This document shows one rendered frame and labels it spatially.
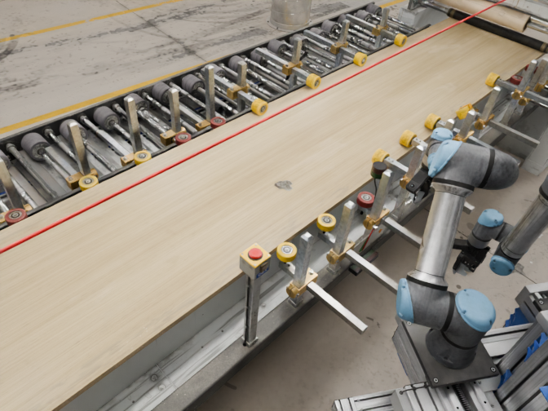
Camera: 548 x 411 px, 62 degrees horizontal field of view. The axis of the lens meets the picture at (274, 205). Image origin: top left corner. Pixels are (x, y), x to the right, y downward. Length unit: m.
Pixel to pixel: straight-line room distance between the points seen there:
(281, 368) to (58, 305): 1.27
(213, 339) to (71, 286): 0.58
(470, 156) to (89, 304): 1.32
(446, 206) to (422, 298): 0.26
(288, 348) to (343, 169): 1.04
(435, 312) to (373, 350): 1.37
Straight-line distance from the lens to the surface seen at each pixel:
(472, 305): 1.39
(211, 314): 1.91
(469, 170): 1.36
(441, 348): 1.50
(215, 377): 1.76
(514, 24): 4.03
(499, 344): 1.77
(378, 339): 2.75
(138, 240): 1.88
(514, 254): 1.70
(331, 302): 1.80
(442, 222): 1.36
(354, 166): 2.28
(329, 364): 2.61
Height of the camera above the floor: 2.30
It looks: 44 degrees down
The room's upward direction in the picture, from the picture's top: 6 degrees clockwise
